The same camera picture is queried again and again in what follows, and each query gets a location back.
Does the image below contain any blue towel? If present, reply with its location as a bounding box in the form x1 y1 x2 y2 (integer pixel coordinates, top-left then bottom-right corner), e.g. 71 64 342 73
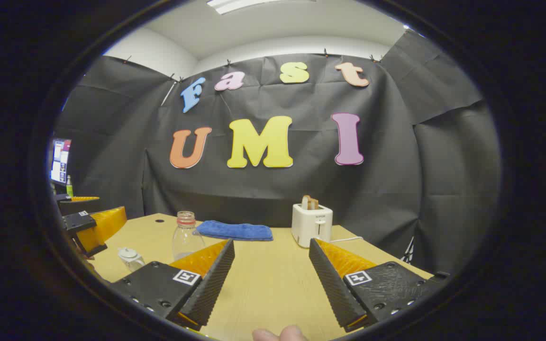
196 220 273 242

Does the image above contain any black backdrop cloth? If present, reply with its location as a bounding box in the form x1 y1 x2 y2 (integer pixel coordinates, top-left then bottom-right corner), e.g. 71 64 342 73
53 29 502 275

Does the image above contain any computer monitor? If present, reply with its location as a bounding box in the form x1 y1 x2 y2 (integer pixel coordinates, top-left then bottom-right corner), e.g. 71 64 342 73
49 137 72 185

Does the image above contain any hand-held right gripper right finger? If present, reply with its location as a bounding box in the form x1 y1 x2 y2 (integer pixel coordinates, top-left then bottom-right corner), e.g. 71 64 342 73
308 238 450 333

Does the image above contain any clear plastic water bottle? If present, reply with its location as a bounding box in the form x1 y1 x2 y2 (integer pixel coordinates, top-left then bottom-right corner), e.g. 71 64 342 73
172 211 206 261

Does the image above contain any white teacup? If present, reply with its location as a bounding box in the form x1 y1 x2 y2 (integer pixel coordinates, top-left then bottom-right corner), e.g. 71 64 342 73
118 247 146 273

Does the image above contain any white toaster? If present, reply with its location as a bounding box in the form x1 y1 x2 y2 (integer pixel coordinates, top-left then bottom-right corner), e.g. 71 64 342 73
291 203 334 248

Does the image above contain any ceiling light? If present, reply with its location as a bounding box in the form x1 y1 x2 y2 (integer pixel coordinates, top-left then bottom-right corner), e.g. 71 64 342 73
207 0 316 15

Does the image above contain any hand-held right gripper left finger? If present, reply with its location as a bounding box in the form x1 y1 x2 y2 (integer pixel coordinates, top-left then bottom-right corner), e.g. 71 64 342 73
110 238 236 331

